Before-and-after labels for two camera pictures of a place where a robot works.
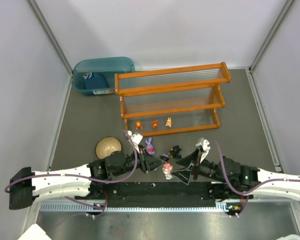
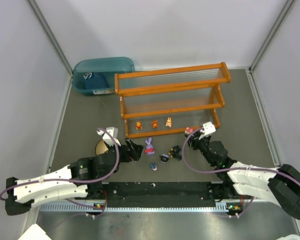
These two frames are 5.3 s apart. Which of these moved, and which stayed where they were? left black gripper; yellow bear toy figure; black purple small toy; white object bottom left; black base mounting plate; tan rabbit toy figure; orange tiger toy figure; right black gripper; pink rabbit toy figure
Moved: pink rabbit toy figure; right black gripper; left black gripper
Stayed: yellow bear toy figure; orange tiger toy figure; white object bottom left; tan rabbit toy figure; black purple small toy; black base mounting plate
